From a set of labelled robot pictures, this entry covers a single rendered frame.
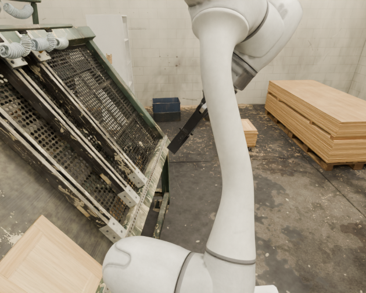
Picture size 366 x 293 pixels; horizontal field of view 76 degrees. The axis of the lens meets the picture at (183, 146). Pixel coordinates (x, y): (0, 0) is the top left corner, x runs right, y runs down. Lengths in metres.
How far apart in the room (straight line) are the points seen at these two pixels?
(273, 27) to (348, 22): 6.68
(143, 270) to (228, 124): 0.33
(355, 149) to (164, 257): 3.79
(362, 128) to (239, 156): 3.59
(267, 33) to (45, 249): 1.10
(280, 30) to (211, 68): 0.20
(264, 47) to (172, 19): 5.34
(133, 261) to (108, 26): 4.24
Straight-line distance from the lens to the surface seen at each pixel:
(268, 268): 2.50
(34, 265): 1.16
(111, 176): 1.50
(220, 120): 0.43
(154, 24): 5.85
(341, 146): 3.96
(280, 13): 0.57
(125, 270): 0.55
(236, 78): 0.56
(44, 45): 1.55
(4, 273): 1.11
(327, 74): 7.23
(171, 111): 5.12
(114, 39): 4.55
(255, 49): 0.55
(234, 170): 0.46
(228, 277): 0.48
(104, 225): 1.36
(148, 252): 0.54
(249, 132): 3.93
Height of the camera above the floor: 1.97
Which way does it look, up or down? 28 degrees down
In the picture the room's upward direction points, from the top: straight up
